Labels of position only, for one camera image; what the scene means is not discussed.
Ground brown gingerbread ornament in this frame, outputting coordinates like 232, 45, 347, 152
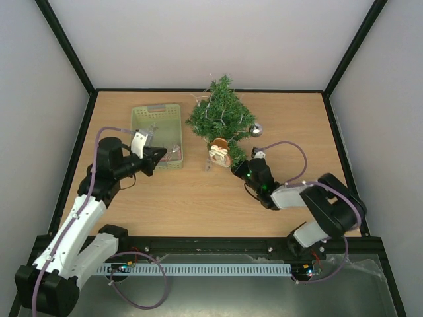
209, 138, 232, 168

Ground pink ornaments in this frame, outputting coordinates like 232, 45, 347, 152
161, 145, 183, 162

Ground white slotted cable duct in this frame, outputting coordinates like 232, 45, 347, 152
93, 263, 291, 277

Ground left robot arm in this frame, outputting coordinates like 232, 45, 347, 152
15, 132, 167, 316

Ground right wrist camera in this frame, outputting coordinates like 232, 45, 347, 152
251, 147, 266, 159

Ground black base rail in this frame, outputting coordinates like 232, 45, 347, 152
108, 234, 384, 262

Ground silver ball ornament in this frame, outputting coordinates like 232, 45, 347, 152
249, 123, 263, 137

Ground purple loop cable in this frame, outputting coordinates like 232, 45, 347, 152
107, 252, 168, 310

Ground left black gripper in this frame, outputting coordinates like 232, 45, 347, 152
114, 147, 167, 180

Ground green plastic basket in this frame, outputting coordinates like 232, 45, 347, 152
131, 104, 183, 170

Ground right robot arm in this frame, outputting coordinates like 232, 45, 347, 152
231, 158, 367, 259

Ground small green christmas tree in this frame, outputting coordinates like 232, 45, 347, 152
185, 75, 256, 166

